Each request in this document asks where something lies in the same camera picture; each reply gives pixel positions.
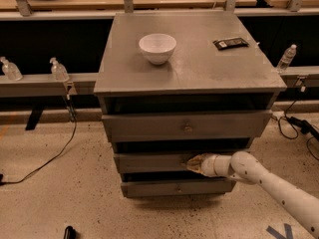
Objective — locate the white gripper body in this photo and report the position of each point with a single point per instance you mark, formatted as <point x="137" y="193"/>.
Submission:
<point x="208" y="165"/>

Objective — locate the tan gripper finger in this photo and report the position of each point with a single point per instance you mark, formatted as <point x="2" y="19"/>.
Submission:
<point x="195" y="169"/>
<point x="198" y="159"/>

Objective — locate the grey drawer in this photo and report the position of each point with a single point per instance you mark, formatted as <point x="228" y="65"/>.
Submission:
<point x="155" y="162"/>
<point x="185" y="126"/>
<point x="176" y="187"/>

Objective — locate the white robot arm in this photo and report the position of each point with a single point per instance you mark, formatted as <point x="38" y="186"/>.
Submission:
<point x="244" y="167"/>

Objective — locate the grey bottom drawer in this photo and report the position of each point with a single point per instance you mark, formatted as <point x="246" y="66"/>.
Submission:
<point x="176" y="187"/>

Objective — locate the grey wooden drawer cabinet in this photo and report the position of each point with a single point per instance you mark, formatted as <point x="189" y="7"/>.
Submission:
<point x="196" y="78"/>

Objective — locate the grey top drawer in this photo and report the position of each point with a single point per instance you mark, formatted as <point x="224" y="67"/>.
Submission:
<point x="185" y="126"/>

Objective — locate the clear plastic water bottle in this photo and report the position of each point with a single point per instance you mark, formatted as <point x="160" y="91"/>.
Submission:
<point x="286" y="59"/>

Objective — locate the white ceramic bowl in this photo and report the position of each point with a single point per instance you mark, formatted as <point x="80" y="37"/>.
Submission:
<point x="157" y="48"/>

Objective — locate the black object on floor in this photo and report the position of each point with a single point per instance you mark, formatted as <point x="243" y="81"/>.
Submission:
<point x="70" y="233"/>

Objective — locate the clear pump bottle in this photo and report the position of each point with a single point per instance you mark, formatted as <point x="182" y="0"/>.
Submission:
<point x="59" y="71"/>

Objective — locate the clear bottle far left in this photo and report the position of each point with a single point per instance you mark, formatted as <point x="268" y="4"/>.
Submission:
<point x="10" y="70"/>

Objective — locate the grey metal rail shelf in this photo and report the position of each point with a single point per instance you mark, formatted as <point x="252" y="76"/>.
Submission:
<point x="44" y="85"/>

